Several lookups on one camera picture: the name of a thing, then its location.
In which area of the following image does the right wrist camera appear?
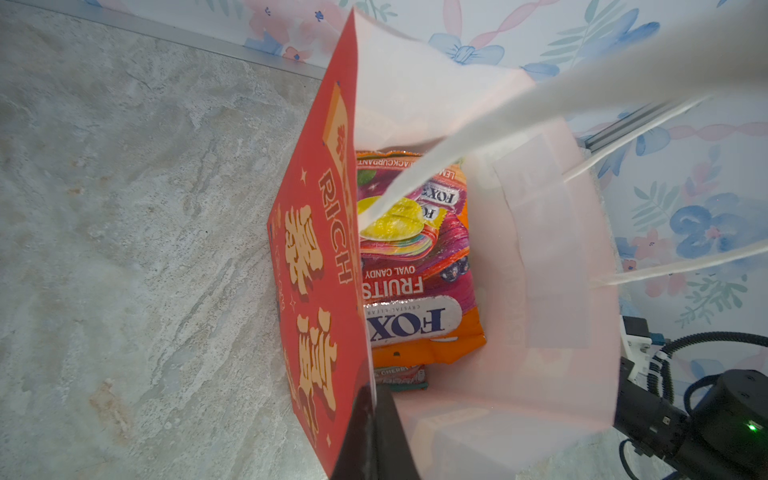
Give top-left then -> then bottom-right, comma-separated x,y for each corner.
620,316 -> 667,388

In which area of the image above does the black corrugated cable conduit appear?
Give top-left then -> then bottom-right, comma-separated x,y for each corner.
644,331 -> 768,403

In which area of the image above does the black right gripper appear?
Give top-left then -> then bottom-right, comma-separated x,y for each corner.
614,357 -> 689,456

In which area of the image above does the teal Fox's front candy packet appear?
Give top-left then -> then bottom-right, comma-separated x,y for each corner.
374,365 -> 428,392

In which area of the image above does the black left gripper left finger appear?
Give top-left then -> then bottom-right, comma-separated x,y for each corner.
329,384 -> 378,480

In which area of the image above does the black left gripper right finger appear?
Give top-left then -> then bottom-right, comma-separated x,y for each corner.
374,384 -> 420,480

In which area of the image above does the red paper gift bag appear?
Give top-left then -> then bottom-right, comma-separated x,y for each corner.
267,1 -> 767,478

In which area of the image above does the orange Fox's candy packet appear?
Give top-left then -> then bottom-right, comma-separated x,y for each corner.
360,163 -> 486,368

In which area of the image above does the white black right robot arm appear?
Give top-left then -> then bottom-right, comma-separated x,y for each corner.
614,358 -> 767,479

